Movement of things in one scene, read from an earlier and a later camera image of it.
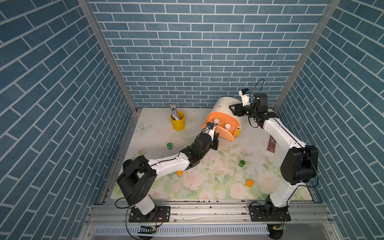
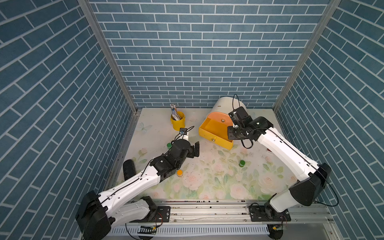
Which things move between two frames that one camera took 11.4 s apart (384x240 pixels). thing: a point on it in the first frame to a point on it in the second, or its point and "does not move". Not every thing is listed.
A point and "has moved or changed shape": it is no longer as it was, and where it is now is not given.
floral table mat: (246, 167) does not move
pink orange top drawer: (224, 118) does not move
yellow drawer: (237, 133) has moved or changed shape
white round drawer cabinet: (221, 104) does not move
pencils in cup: (175, 115) does not move
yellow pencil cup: (178, 120) does not move
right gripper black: (238, 108) to (229, 129)
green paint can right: (242, 163) does not move
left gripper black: (214, 143) to (191, 153)
